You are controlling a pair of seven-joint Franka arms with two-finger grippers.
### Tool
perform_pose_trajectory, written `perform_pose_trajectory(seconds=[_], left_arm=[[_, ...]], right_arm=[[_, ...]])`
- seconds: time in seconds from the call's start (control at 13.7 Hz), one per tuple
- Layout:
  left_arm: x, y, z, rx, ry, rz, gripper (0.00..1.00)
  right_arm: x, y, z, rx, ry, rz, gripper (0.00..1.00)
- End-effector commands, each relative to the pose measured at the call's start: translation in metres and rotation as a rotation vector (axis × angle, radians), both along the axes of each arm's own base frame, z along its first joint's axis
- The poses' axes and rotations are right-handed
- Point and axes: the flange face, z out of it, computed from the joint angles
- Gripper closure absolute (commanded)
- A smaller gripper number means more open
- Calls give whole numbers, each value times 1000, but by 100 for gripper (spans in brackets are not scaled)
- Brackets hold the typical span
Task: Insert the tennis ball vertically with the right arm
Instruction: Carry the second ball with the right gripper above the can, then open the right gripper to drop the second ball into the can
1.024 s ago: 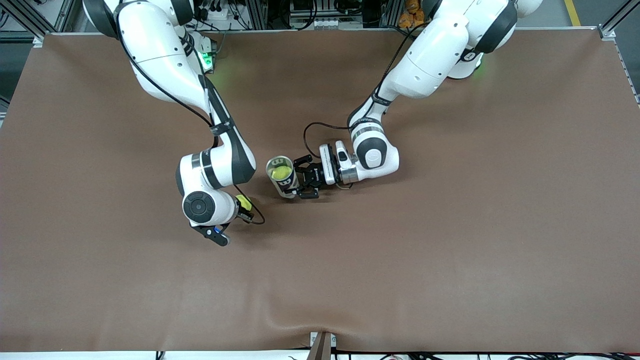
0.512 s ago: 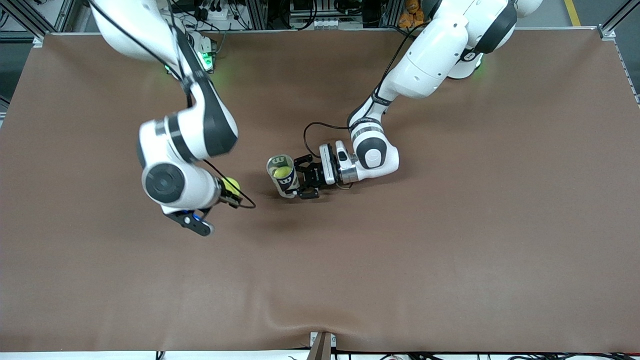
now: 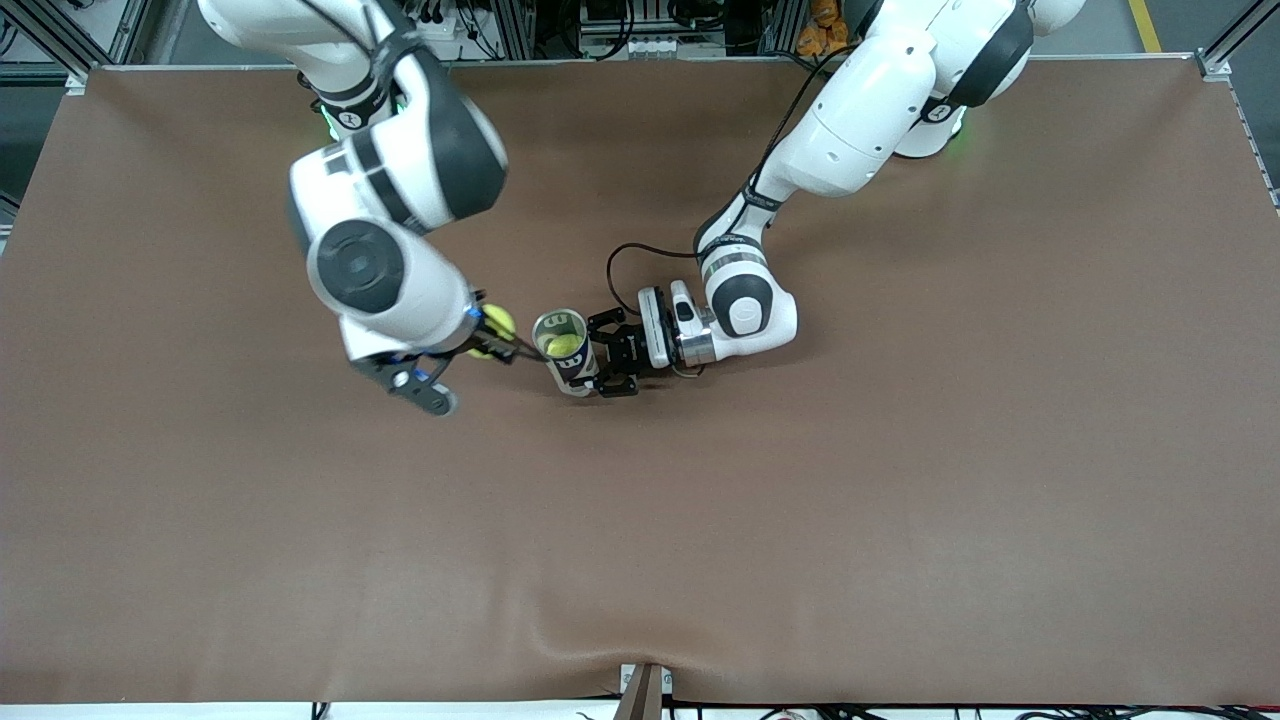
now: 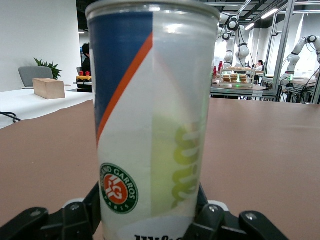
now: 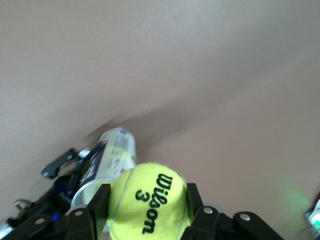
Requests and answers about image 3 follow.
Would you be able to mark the aluminium frame post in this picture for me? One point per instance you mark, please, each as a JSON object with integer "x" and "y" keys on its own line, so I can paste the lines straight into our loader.
{"x": 130, "y": 35}

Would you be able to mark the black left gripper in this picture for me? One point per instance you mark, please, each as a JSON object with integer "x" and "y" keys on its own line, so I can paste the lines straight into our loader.
{"x": 628, "y": 352}

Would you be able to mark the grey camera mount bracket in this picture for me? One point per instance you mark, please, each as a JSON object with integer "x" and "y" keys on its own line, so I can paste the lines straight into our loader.
{"x": 645, "y": 695}

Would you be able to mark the aluminium frame corner profile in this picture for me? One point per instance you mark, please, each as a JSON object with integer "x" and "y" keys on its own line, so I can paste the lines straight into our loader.
{"x": 1215, "y": 62}

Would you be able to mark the orange packaged goods pile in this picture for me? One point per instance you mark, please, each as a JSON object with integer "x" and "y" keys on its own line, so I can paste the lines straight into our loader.
{"x": 822, "y": 30}

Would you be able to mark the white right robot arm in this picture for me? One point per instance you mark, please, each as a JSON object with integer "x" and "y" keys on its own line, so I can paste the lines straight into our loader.
{"x": 400, "y": 180}

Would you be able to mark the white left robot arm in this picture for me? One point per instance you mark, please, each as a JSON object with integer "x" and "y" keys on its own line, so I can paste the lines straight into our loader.
{"x": 860, "y": 110}

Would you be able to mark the white power strip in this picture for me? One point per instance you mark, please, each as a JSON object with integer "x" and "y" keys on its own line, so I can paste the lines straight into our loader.
{"x": 660, "y": 47}

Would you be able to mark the yellow tennis ball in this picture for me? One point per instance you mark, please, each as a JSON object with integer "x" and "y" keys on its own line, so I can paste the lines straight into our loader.
{"x": 563, "y": 347}
{"x": 501, "y": 322}

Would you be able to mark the brown table mat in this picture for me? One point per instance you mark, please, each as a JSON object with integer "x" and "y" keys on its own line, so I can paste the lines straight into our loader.
{"x": 640, "y": 520}

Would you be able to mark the white blue tennis ball can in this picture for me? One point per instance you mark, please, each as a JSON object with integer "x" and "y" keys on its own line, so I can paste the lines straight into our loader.
{"x": 572, "y": 378}

